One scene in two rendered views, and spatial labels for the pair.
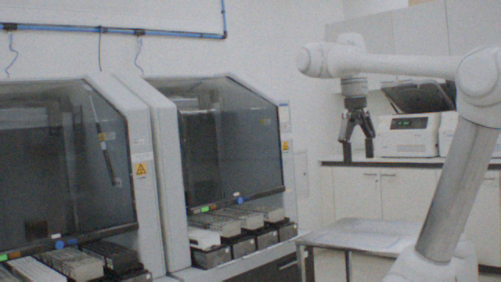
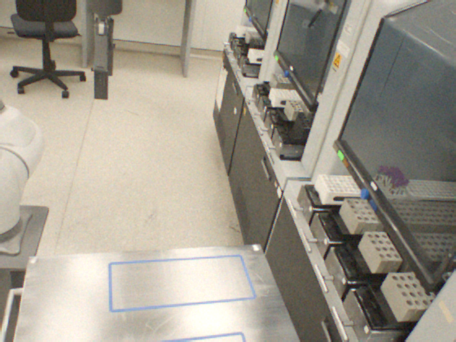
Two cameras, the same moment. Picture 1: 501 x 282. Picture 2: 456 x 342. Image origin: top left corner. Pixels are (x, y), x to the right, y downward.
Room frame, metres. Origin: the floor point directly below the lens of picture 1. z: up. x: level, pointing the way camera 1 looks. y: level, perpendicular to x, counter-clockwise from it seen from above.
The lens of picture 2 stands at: (2.25, -0.98, 1.63)
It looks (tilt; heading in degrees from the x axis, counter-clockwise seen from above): 34 degrees down; 120
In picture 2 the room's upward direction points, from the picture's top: 11 degrees clockwise
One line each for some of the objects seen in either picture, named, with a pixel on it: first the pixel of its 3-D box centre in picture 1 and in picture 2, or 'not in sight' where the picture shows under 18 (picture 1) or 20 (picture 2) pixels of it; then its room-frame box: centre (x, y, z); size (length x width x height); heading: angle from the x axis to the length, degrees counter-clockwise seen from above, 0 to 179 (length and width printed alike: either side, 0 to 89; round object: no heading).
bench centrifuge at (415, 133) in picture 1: (417, 117); not in sight; (3.96, -1.47, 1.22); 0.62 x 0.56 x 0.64; 132
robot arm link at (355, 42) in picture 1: (349, 56); not in sight; (1.51, -0.35, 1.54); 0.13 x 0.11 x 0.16; 128
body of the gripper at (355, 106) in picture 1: (355, 110); (104, 14); (1.52, -0.36, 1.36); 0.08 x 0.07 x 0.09; 134
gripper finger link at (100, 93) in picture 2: (369, 148); (101, 84); (1.57, -0.40, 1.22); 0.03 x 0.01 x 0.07; 44
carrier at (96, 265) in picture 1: (88, 271); (291, 111); (1.60, 0.63, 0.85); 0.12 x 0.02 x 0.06; 135
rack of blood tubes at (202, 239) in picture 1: (191, 237); (359, 192); (2.06, 0.31, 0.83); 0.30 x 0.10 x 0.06; 44
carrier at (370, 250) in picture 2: (254, 222); (372, 253); (2.20, 0.02, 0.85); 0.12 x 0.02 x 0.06; 134
